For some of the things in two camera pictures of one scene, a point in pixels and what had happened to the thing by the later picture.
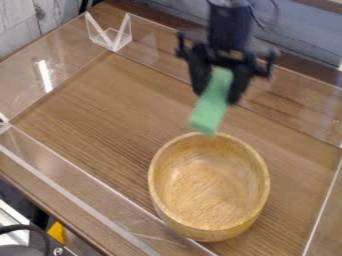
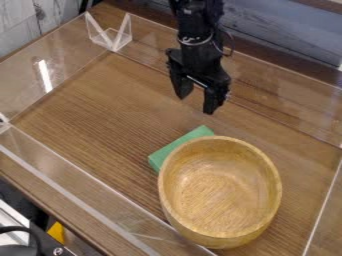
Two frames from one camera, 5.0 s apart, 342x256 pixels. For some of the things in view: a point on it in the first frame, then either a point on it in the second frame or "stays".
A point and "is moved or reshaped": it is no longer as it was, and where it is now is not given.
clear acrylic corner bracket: (110, 38) stays
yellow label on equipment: (58, 232) stays
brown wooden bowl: (209, 185) is moved or reshaped
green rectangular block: (212, 105) is moved or reshaped
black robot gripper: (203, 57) → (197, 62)
